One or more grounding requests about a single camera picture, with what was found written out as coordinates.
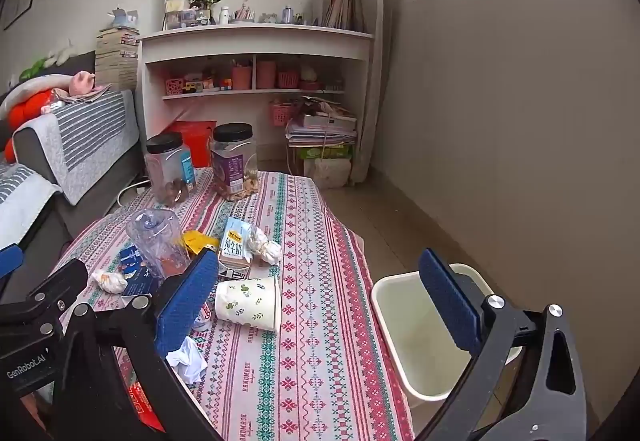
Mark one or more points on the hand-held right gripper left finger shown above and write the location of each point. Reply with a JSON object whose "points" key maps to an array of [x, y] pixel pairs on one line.
{"points": [[186, 301]]}

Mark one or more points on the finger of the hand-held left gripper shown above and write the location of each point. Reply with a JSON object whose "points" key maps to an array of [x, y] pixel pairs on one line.
{"points": [[9, 262], [60, 280]]}

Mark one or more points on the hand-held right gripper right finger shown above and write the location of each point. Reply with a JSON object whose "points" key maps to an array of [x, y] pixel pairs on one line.
{"points": [[449, 306]]}

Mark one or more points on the red white snack wrapper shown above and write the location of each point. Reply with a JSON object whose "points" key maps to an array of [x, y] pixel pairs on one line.
{"points": [[204, 316]]}

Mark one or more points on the white trash bin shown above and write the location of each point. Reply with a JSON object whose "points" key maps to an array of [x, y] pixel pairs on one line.
{"points": [[420, 346]]}

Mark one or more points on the stained tissue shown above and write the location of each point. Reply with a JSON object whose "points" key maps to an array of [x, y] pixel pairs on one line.
{"points": [[110, 282]]}

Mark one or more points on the white tissue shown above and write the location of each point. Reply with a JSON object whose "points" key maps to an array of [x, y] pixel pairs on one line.
{"points": [[267, 246], [192, 363]]}

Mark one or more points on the floral paper cup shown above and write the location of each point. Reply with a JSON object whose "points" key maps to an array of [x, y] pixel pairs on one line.
{"points": [[250, 303]]}

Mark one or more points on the dark blue box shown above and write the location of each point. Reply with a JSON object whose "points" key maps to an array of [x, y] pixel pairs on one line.
{"points": [[131, 266]]}

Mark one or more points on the clear plastic bottle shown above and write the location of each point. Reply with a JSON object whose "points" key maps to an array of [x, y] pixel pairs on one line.
{"points": [[152, 241]]}

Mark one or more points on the yellow snack packet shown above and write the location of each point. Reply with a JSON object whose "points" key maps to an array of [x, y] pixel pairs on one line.
{"points": [[197, 241]]}

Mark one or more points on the white grey patterned blanket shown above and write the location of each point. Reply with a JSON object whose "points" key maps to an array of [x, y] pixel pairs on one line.
{"points": [[25, 201]]}

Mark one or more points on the grey sofa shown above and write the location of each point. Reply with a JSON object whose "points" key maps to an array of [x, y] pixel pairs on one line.
{"points": [[75, 216]]}

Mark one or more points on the white blue snack packet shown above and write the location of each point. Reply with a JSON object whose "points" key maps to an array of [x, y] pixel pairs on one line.
{"points": [[234, 246]]}

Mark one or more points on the red flat packet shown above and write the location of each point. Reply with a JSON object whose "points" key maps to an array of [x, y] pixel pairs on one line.
{"points": [[142, 408]]}

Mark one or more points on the patterned tablecloth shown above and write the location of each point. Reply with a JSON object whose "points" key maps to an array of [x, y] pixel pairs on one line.
{"points": [[310, 321]]}

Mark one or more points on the blue label plastic jar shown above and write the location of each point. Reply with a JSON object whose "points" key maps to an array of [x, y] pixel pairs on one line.
{"points": [[167, 171]]}

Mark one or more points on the striped grey cushion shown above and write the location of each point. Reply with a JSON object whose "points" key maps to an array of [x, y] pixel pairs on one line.
{"points": [[90, 136]]}

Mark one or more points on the purple label plastic jar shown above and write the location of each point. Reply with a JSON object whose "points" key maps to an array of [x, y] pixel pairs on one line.
{"points": [[232, 161]]}

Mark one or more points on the red plush toy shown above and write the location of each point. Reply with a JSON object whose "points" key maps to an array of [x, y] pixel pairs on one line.
{"points": [[30, 111]]}

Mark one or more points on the red paper bag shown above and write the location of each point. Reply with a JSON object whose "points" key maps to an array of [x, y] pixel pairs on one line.
{"points": [[197, 141]]}

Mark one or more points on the white tissue pack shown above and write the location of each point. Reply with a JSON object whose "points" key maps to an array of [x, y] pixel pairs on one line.
{"points": [[327, 173]]}

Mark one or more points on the pink pig plush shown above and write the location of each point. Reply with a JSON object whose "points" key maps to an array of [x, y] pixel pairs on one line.
{"points": [[82, 83]]}

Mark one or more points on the green tissue pack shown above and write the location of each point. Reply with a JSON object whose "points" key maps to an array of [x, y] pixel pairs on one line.
{"points": [[325, 152]]}

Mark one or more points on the hanging pink basket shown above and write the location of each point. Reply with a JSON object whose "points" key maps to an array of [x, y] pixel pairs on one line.
{"points": [[282, 115]]}

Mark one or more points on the yellow toy car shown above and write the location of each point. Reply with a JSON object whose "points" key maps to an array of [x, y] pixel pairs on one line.
{"points": [[192, 88]]}

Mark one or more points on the small pink mesh basket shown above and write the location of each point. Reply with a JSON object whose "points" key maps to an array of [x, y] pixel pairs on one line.
{"points": [[174, 87]]}

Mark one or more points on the tied stack of papers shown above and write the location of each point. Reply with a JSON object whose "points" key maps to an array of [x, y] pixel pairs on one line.
{"points": [[322, 128]]}

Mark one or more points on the tall stack of books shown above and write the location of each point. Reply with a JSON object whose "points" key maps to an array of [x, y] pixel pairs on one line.
{"points": [[117, 61]]}

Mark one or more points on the pink pen holder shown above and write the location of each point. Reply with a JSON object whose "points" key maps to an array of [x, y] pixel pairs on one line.
{"points": [[241, 77]]}

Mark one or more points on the pink container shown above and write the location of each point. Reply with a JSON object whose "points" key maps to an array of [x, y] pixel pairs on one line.
{"points": [[266, 76]]}

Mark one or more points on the beige curtain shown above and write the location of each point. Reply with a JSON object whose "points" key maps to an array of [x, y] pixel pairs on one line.
{"points": [[370, 71]]}

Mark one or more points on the light blue toy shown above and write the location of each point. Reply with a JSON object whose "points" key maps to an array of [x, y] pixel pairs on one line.
{"points": [[124, 18]]}

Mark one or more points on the white bookshelf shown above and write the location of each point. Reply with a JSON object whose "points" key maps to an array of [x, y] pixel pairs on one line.
{"points": [[250, 38]]}

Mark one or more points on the clear storage box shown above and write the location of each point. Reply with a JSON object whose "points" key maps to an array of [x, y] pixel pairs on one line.
{"points": [[185, 20]]}

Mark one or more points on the small white bottle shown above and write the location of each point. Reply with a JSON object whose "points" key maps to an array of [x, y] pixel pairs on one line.
{"points": [[225, 16]]}

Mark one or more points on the small potted plant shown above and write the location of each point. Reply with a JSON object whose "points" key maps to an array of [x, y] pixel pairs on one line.
{"points": [[210, 1]]}

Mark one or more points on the small pale blue bottle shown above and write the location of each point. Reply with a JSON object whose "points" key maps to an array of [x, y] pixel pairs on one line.
{"points": [[287, 15]]}

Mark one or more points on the leaning books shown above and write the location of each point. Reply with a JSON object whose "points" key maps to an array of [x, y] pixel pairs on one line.
{"points": [[340, 8]]}

